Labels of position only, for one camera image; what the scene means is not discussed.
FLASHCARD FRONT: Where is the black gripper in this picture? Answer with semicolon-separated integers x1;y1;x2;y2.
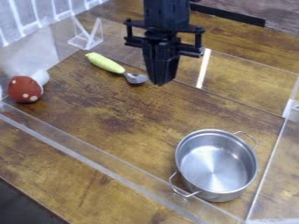
125;18;205;85

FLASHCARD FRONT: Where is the red white-spotted toy mushroom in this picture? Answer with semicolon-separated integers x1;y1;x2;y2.
7;70;51;103

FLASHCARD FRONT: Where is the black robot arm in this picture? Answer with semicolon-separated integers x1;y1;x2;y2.
125;0;205;85

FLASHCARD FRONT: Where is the silver metal pot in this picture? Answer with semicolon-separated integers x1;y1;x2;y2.
169;129;258;203

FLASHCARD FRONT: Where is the black strip on table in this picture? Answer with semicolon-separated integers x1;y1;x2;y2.
191;3;267;27

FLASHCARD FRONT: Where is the yellow-handled metal spoon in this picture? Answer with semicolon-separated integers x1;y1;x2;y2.
86;52;149;84

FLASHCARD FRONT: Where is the clear acrylic enclosure wall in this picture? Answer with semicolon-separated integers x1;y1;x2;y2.
0;0;299;224

